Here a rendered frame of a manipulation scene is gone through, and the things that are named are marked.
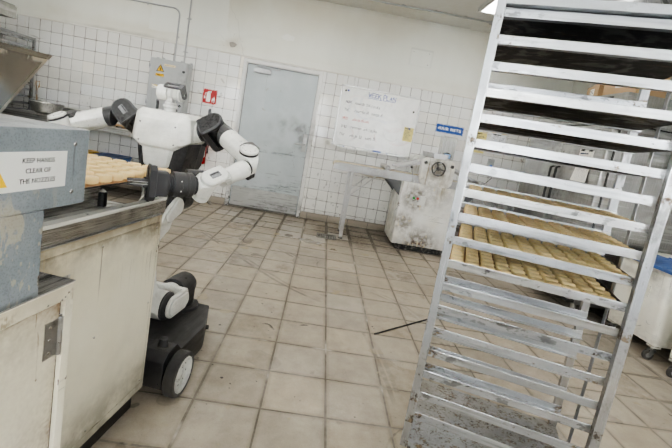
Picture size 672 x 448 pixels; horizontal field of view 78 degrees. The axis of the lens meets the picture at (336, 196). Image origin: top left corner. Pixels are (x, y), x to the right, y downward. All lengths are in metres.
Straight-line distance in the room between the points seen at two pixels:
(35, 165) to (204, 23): 5.47
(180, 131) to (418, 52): 4.64
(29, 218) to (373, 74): 5.36
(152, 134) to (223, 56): 4.26
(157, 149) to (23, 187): 1.10
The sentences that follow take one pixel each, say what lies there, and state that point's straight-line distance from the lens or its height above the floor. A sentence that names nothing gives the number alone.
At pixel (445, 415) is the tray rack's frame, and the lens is 2.10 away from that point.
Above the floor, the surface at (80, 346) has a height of 0.48.
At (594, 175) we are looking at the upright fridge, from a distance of 4.31.
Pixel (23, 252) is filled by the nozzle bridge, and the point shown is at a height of 0.94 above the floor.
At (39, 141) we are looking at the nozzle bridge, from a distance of 0.94.
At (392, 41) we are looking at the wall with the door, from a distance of 6.10.
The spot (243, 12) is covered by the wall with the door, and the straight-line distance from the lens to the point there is 6.22.
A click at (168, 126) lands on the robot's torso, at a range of 1.94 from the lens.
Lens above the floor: 1.26
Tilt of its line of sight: 8 degrees down
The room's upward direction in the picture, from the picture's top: 10 degrees clockwise
